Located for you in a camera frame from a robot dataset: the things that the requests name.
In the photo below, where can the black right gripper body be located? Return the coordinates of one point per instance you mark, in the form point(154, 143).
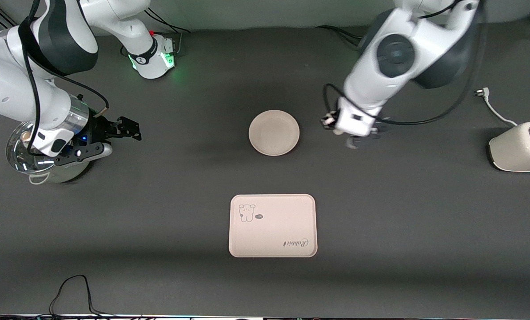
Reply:
point(99, 130)

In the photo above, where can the round cream plate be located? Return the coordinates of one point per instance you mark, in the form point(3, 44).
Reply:
point(273, 133)

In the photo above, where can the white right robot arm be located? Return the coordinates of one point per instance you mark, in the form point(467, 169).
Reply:
point(7, 89)

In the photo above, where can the cream tray with rabbit print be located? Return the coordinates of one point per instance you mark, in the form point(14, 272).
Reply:
point(273, 231)

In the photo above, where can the silver rice cooker pot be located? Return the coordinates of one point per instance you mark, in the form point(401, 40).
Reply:
point(65, 175)

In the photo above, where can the glass pot lid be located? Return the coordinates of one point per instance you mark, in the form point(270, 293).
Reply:
point(18, 156)

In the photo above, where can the white toaster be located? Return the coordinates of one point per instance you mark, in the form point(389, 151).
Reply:
point(513, 153)

